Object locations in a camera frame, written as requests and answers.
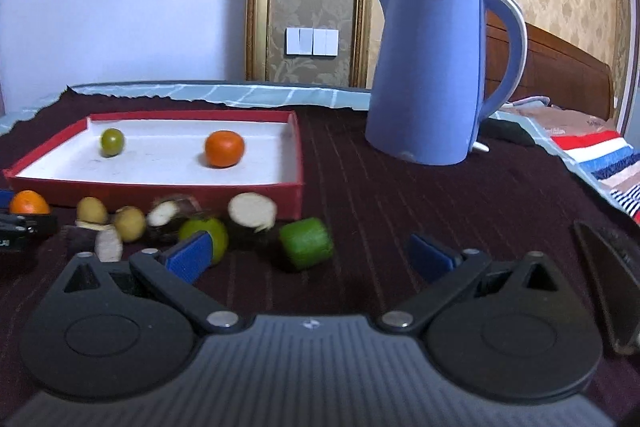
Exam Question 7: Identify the pink patterned bedding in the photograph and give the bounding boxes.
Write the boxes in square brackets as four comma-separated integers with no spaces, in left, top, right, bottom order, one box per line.
[500,96,621,138]

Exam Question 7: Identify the black cloth item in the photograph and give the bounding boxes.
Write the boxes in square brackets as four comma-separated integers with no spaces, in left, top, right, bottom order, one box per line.
[482,118,537,148]

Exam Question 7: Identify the dark cucumber piece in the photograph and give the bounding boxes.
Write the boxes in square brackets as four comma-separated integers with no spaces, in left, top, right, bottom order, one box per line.
[64,223,124,263]

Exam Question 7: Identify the dark maroon striped cloth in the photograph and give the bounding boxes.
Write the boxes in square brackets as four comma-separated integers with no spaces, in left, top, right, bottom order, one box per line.
[0,87,640,427]

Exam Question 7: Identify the white wall switch panel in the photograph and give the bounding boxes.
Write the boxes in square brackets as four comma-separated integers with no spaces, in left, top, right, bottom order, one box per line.
[285,27,339,56]

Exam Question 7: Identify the blue electric kettle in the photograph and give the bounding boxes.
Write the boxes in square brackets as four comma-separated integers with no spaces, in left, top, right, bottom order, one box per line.
[364,0,529,166]

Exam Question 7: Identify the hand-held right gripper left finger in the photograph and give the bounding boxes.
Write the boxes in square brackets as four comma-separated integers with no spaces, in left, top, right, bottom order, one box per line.
[62,231,246,335]

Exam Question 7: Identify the black glossy object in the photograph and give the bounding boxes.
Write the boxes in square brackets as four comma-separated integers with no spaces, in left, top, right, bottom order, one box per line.
[572,219,640,355]

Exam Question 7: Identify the red cardboard box tray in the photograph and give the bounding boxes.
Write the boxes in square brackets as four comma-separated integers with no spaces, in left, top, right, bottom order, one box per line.
[2,109,306,220]

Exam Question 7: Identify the wooden headboard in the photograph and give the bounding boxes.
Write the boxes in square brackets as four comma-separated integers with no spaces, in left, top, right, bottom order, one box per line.
[485,9,615,120]

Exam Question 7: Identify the small yellow potato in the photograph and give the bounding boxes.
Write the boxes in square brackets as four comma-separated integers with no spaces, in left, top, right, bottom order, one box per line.
[113,206,147,243]
[76,197,109,225]

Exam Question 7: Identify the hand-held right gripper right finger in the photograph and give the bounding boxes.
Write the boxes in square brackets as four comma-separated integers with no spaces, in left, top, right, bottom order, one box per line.
[381,234,561,335]

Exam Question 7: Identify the red white blue striped blanket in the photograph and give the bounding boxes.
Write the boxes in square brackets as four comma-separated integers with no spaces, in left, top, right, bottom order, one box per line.
[550,129,640,225]

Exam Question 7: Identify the green citrus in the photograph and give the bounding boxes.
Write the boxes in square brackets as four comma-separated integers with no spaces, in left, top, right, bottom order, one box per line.
[178,216,230,265]
[99,128,125,158]

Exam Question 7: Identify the light blue checked sheet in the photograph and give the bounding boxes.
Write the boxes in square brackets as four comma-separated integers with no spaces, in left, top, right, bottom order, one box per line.
[0,79,581,170]

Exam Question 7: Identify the orange tangerine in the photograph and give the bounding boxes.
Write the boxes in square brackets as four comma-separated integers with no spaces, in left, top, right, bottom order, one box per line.
[9,190,52,215]
[204,130,246,168]

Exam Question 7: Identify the green cucumber piece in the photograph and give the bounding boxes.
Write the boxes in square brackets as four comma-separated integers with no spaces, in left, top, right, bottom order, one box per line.
[278,217,334,271]

